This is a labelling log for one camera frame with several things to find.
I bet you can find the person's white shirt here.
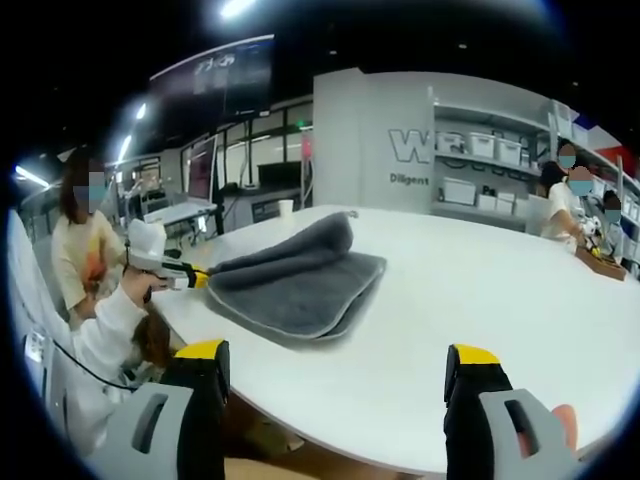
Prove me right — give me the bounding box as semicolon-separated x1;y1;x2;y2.
47;319;167;454

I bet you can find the person's brown hair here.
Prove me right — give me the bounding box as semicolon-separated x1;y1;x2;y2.
132;313;177;367

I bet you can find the hanging black monitor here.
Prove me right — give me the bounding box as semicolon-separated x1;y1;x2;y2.
148;33;277;117

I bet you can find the white laptop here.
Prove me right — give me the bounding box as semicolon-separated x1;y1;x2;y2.
144;133;222;229

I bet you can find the grey towel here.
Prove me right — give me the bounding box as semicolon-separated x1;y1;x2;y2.
205;210;389;342

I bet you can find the black desk monitor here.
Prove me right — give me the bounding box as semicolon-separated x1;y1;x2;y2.
257;162;304;209

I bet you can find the wooden tray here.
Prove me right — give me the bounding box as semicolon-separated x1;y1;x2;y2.
574;244;629;283

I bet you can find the person's right hand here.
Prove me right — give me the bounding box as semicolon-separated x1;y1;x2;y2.
552;403;581;451

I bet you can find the white chest device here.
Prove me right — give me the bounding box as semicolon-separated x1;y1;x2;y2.
22;332;49;362

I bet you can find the person's left hand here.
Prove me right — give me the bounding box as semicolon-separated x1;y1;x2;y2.
122;268;157;304

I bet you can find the grey metal shelving rack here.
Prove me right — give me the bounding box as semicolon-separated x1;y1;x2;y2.
427;84;640;237

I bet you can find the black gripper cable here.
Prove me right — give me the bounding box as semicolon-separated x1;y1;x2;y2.
49;339;137;390

